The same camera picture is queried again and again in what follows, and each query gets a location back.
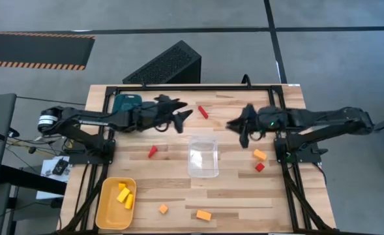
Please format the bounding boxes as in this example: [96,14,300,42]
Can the white paper sheet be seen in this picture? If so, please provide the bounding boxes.
[36,155,71,200]

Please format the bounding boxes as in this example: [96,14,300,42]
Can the clear plastic bin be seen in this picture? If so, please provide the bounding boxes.
[187,136,220,179]

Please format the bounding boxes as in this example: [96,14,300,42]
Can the thin black floor cable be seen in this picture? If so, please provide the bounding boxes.
[15,95,87,107]

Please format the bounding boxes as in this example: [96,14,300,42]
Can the dark grey desk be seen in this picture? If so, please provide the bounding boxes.
[0,93,18,190]

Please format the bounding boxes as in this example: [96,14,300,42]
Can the black perforated box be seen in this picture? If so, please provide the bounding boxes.
[122,40,202,85]

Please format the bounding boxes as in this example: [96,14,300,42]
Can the black metal beam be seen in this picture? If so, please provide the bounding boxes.
[0,164,68,196]

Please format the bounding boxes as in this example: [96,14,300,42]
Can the long yellow block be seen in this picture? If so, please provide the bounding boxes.
[116,187,132,204]
[124,193,135,210]

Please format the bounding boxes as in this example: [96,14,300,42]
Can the black aluminium table frame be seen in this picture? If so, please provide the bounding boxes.
[57,84,339,234]

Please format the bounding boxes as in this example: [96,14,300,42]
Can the black hazard-striped floor mat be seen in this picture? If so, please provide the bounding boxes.
[0,31,96,71]

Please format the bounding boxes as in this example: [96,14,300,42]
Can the yellow plastic bin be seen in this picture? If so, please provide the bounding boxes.
[95,176,138,230]

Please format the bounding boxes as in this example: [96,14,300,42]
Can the yellow cable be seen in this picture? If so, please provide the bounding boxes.
[7,136,76,153]

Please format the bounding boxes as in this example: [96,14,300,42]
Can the orange rectangular block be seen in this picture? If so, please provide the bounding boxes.
[252,149,268,161]
[196,210,213,222]

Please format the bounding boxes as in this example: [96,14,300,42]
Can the teal plastic bin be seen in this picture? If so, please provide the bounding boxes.
[111,93,143,115]

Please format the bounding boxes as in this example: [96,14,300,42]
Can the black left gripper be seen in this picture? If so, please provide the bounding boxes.
[133,93,194,134]

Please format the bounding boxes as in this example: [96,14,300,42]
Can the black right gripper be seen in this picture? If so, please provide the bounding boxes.
[226,103,290,149]

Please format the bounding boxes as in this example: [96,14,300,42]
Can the small black device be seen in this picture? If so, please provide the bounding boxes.
[52,158,69,176]

